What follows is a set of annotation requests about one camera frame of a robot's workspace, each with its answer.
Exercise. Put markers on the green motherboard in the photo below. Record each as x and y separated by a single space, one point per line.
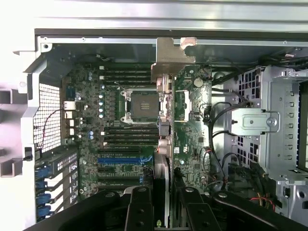
190 134

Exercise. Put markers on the silver perforated drive cage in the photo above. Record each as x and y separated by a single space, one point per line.
264 84

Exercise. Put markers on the blue expansion slot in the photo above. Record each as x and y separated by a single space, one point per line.
120 160

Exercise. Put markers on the open dark PC case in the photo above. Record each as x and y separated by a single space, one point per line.
96 39

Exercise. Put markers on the CPU socket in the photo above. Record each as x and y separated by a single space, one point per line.
142 104

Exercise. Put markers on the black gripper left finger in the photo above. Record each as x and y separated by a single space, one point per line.
142 211

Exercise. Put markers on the silver coin cell battery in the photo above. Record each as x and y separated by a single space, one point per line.
198 82

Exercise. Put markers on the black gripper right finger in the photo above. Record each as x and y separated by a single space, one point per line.
192 211

